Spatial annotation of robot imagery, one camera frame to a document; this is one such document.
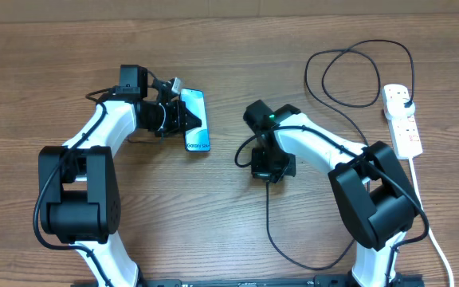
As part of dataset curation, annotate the blue samsung galaxy phone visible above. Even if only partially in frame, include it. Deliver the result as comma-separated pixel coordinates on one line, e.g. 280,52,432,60
181,88,210,152

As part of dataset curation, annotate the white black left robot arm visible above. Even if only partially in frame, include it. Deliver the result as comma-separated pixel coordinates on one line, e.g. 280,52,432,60
33,65,210,286

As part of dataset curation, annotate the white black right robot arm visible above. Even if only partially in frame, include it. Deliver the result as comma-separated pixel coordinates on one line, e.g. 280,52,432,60
243,100,430,286

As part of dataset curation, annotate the white charger plug adapter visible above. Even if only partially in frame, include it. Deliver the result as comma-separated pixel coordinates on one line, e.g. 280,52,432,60
384,99,416,120

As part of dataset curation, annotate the white power strip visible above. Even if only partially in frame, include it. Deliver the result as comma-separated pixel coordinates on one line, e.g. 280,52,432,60
382,84,423,159

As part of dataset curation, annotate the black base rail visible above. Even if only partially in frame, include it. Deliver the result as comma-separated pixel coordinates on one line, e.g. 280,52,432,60
70,274,425,287

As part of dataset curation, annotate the white power strip cord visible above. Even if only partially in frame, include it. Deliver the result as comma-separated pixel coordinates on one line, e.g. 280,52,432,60
407,157,455,287

